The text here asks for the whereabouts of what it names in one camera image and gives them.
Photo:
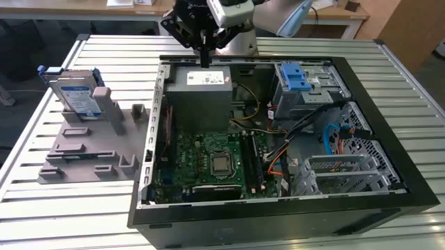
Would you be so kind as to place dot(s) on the metal CPU socket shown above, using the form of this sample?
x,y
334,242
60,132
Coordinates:
x,y
222,176

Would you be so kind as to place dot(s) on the hard disk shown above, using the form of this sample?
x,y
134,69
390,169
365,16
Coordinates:
x,y
78,101

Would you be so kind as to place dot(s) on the small white box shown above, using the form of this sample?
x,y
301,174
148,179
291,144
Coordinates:
x,y
144,2

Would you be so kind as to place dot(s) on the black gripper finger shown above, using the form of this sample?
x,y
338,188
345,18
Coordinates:
x,y
171,24
229,32

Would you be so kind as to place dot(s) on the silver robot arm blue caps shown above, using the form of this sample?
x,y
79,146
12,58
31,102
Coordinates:
x,y
243,44

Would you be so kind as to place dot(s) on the wooden desk white legs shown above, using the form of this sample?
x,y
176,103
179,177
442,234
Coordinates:
x,y
70,10

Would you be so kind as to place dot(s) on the grey optical drive cage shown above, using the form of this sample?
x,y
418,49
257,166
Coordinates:
x,y
289,104

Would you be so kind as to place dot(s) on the green RAM stick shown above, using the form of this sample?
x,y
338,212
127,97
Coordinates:
x,y
79,157

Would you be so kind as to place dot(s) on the black RAM slot pair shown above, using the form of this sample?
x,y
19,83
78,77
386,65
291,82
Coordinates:
x,y
246,161
258,164

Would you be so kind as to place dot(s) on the silver disk bay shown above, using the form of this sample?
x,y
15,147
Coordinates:
x,y
338,159

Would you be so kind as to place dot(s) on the green motherboard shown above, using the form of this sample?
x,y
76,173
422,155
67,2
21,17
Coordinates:
x,y
188,153

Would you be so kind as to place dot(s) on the black graphics card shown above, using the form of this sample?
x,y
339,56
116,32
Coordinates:
x,y
215,192

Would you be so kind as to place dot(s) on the silver CPU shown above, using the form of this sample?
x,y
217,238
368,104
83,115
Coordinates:
x,y
221,165

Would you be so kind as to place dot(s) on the black open PC case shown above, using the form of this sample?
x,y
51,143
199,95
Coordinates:
x,y
278,224

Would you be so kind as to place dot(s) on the white desk foot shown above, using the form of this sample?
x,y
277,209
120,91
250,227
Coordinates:
x,y
7,100

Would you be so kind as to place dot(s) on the small dark box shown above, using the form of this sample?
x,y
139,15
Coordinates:
x,y
353,6

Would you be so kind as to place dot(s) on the large white box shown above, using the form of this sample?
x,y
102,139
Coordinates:
x,y
119,4

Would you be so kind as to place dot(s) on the blue drive latch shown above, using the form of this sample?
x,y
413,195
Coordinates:
x,y
293,75

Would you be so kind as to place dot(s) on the grey parts rack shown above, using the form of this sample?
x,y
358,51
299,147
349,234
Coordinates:
x,y
94,145

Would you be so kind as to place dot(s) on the grey power supply unit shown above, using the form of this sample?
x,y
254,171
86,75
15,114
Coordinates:
x,y
198,109

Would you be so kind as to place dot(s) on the brown wooden cabinet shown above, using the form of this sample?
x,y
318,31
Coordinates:
x,y
410,31

